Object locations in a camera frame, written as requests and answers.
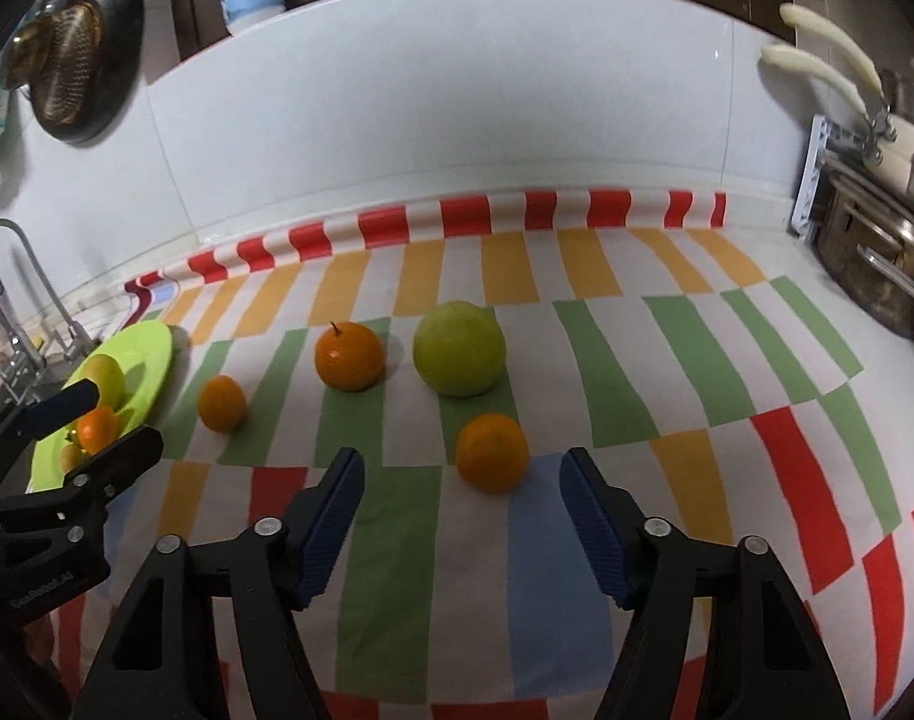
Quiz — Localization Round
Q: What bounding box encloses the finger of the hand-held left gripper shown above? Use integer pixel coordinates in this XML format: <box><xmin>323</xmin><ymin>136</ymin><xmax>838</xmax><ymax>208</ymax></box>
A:
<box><xmin>0</xmin><ymin>379</ymin><xmax>100</xmax><ymax>481</ymax></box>
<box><xmin>0</xmin><ymin>425</ymin><xmax>165</xmax><ymax>533</ymax></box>

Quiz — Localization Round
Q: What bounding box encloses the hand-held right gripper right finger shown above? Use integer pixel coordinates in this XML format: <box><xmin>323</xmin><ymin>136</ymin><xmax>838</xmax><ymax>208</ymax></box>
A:
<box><xmin>559</xmin><ymin>447</ymin><xmax>852</xmax><ymax>720</ymax></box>

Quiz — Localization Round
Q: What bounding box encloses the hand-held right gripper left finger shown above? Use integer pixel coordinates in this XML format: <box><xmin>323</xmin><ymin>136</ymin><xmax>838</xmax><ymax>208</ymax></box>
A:
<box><xmin>82</xmin><ymin>447</ymin><xmax>366</xmax><ymax>720</ymax></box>

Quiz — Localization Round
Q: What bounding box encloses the large orange mandarin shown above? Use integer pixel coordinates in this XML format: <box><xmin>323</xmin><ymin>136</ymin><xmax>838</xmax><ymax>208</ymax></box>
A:
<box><xmin>73</xmin><ymin>405</ymin><xmax>120</xmax><ymax>455</ymax></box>

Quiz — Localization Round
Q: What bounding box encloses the large yellow-green apple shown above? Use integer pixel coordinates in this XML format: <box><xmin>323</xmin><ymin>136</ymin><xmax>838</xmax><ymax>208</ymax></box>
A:
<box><xmin>82</xmin><ymin>354</ymin><xmax>125</xmax><ymax>410</ymax></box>

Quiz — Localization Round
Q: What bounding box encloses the green plate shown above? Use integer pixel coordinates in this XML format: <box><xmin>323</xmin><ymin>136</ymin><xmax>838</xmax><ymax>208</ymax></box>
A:
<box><xmin>25</xmin><ymin>319</ymin><xmax>175</xmax><ymax>494</ymax></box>

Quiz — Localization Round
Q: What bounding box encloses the small orange mandarin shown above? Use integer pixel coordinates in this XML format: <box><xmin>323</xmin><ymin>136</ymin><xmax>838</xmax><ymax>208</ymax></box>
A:
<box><xmin>455</xmin><ymin>413</ymin><xmax>531</xmax><ymax>495</ymax></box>
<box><xmin>197</xmin><ymin>375</ymin><xmax>248</xmax><ymax>434</ymax></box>

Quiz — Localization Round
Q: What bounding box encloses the chrome pull-down faucet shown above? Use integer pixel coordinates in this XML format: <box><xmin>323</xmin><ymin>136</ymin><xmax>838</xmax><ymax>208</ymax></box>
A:
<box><xmin>0</xmin><ymin>247</ymin><xmax>45</xmax><ymax>398</ymax></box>

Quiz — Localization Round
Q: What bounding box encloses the chrome gooseneck faucet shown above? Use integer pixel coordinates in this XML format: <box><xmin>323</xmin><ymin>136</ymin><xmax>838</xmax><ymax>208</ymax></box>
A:
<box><xmin>0</xmin><ymin>219</ymin><xmax>101</xmax><ymax>361</ymax></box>

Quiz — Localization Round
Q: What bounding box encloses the striped colourful tablecloth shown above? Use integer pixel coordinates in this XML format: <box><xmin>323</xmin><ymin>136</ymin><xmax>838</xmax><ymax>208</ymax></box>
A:
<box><xmin>52</xmin><ymin>191</ymin><xmax>914</xmax><ymax>720</ymax></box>

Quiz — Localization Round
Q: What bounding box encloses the orange mandarin with stem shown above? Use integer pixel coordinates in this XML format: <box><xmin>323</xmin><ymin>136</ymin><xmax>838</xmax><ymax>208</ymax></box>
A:
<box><xmin>314</xmin><ymin>320</ymin><xmax>386</xmax><ymax>392</ymax></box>

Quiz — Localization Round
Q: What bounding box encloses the green apple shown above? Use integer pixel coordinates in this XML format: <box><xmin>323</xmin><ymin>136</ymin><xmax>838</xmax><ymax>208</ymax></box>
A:
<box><xmin>413</xmin><ymin>301</ymin><xmax>506</xmax><ymax>398</ymax></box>

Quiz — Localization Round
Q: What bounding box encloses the gold mesh strainer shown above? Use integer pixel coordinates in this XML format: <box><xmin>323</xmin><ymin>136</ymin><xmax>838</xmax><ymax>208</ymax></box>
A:
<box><xmin>32</xmin><ymin>4</ymin><xmax>101</xmax><ymax>127</ymax></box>

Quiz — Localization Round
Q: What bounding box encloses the black frying pan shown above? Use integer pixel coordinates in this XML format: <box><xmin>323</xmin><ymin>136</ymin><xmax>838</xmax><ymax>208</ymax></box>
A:
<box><xmin>32</xmin><ymin>0</ymin><xmax>145</xmax><ymax>145</ymax></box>

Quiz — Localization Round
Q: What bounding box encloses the small brass pot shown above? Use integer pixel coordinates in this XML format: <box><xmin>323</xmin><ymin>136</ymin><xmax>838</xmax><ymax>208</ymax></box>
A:
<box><xmin>2</xmin><ymin>4</ymin><xmax>75</xmax><ymax>87</ymax></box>

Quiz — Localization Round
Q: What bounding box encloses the steel cooking pot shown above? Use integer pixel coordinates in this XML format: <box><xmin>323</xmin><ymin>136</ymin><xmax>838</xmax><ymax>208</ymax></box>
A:
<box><xmin>813</xmin><ymin>172</ymin><xmax>914</xmax><ymax>338</ymax></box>

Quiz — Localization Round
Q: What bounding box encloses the white dish rack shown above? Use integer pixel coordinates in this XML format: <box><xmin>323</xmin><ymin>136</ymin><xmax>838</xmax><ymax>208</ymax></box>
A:
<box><xmin>790</xmin><ymin>114</ymin><xmax>914</xmax><ymax>346</ymax></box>

